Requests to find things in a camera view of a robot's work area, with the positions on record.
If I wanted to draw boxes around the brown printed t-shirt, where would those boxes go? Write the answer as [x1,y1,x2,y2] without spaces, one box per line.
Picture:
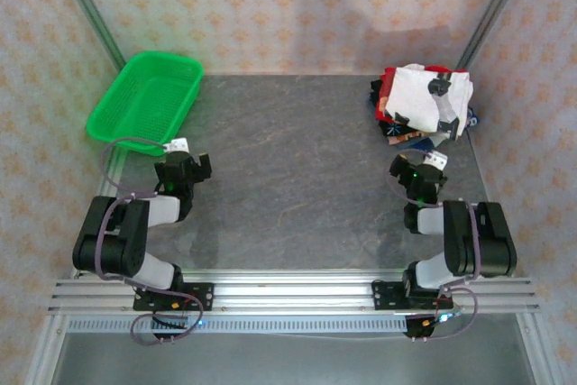
[387,130,427,145]

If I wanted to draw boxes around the grey slotted cable duct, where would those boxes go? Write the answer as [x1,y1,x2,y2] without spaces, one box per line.
[65,316,409,335]

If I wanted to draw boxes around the aluminium base rail beam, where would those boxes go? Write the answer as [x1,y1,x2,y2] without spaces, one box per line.
[47,267,542,316]

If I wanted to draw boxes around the white t-shirt with black print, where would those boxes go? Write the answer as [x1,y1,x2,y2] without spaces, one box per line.
[385,63,474,142]

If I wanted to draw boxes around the white cable label tag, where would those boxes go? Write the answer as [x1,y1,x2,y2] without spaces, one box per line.
[423,152,450,170]
[162,136,190,154]

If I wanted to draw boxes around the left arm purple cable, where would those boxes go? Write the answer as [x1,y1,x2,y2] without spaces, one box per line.
[97,136,204,345]

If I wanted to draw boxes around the green plastic basket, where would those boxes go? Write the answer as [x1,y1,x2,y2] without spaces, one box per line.
[85,50,206,156]

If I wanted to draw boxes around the red bear print t-shirt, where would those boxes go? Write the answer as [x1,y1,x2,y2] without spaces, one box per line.
[375,65,470,123]

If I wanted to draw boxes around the red Santa bear cushion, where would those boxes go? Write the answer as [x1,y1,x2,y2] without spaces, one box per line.
[369,79,411,139]

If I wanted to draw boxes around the aluminium frame leg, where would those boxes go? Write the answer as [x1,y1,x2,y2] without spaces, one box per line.
[24,312,69,385]
[516,312,558,385]

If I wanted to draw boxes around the aluminium frame post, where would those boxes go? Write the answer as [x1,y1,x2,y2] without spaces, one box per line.
[48,0,127,73]
[455,0,536,69]

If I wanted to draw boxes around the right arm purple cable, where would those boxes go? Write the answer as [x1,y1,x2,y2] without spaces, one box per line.
[389,148,479,342]

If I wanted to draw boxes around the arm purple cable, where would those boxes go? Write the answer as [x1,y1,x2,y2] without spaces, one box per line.
[97,136,204,345]
[389,148,479,342]

